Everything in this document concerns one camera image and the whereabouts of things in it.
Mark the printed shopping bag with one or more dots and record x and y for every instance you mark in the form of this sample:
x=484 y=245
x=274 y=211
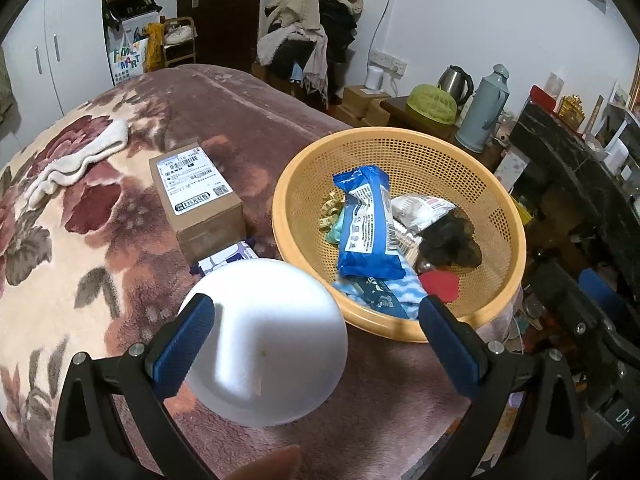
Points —
x=128 y=60

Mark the dark wooden side table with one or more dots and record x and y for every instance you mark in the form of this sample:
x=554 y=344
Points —
x=402 y=116

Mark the dark blue tissue pack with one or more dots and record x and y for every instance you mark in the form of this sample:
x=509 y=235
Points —
x=239 y=251

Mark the teal thermos flask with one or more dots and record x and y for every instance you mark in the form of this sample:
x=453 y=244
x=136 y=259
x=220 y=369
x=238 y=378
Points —
x=481 y=118

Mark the dark blue snack packet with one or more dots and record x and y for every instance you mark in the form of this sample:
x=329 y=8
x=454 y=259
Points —
x=376 y=295

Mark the white folded towel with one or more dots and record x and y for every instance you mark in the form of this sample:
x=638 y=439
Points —
x=68 y=169

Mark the steel electric kettle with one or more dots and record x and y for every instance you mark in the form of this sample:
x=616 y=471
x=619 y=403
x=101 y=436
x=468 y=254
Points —
x=457 y=83

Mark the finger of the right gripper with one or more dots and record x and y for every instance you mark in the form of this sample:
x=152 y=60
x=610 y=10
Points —
x=595 y=288
x=565 y=299

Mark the black hair scrunchie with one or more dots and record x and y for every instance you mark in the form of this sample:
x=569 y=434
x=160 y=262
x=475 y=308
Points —
x=450 y=242

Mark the dark wooden door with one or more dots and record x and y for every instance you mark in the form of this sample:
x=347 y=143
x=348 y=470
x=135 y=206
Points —
x=226 y=30

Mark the white blue gauze packet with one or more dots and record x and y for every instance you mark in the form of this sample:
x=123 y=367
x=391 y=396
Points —
x=418 y=212

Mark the white small humidifier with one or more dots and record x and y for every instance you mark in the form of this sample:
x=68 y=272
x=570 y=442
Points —
x=374 y=79

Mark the yellow measuring tape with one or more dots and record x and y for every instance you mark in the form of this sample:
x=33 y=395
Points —
x=331 y=209

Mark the person's right hand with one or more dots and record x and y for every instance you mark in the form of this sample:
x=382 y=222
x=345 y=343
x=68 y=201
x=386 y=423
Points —
x=280 y=465

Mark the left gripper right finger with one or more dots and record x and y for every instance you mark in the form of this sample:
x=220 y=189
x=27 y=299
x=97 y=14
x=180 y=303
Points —
x=547 y=439

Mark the blue wet wipes pack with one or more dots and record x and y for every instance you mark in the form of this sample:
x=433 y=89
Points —
x=368 y=245

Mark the floral fleece blanket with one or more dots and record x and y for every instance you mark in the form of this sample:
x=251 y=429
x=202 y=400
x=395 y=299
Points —
x=96 y=267

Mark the stacked cardboard boxes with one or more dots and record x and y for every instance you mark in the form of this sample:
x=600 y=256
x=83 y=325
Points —
x=362 y=107

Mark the green face mask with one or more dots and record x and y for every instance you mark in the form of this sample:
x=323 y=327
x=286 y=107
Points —
x=333 y=236

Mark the pile of clothes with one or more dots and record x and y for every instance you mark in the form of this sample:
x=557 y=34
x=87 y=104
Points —
x=304 y=40

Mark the green mesh food cover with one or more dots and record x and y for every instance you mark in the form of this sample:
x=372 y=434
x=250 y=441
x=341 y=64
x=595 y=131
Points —
x=433 y=103

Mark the wall power strip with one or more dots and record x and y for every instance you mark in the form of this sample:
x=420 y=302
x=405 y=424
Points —
x=388 y=62

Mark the white lidded jar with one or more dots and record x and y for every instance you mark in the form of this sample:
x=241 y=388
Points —
x=278 y=347

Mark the olive green jacket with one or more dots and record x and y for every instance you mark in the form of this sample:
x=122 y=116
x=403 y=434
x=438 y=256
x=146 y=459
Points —
x=7 y=99

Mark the blue white striped cloth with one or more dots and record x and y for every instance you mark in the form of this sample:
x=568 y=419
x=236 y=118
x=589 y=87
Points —
x=408 y=291

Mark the cotton swabs pack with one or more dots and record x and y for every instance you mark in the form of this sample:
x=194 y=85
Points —
x=408 y=244

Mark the red makeup sponge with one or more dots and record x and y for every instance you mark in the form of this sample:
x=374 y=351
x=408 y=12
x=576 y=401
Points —
x=443 y=284

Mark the brown cardboard box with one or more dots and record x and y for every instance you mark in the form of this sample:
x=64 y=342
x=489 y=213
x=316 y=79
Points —
x=200 y=205

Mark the white wardrobe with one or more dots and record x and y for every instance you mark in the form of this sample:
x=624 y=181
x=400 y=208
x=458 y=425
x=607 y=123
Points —
x=56 y=58

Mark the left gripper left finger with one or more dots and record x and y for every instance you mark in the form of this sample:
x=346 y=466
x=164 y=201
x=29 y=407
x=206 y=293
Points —
x=90 y=441

